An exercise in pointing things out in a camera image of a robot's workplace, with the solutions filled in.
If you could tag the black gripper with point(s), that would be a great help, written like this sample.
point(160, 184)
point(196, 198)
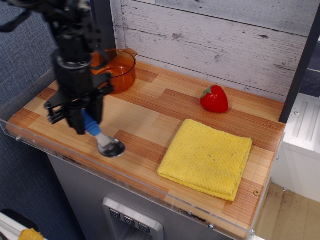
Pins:
point(78, 89)

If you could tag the dark grey post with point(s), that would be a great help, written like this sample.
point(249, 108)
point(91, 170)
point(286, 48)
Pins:
point(304, 62)
point(102, 16)

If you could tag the orange transparent plastic pot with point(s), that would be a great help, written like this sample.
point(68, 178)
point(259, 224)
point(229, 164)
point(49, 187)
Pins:
point(122, 68)

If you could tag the white toy sink unit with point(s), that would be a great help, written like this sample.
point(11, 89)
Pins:
point(297, 164)

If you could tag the red toy strawberry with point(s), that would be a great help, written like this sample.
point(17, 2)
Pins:
point(214, 99)

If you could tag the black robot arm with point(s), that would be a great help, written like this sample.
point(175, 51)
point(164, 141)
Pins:
point(71, 25)

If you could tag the yellow folded microfiber cloth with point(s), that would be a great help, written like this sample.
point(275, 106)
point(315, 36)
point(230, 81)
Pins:
point(207, 160)

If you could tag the blue-handled metal spoon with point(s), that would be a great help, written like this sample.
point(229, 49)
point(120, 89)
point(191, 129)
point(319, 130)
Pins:
point(108, 146)

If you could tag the dark grey right post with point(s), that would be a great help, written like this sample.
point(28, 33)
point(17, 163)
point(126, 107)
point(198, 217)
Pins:
point(304, 62)

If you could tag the silver dispenser button panel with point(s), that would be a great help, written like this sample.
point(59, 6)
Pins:
point(126, 223)

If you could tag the yellow and black object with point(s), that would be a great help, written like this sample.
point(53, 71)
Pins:
point(30, 234)

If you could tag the clear acrylic counter guard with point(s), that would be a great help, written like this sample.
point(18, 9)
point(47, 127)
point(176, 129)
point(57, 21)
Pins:
point(146, 118)

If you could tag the grey toy cabinet front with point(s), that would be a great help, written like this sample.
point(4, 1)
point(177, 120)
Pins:
point(85, 189)

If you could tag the dark grey left post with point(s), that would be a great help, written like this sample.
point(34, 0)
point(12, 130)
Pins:
point(102, 16)

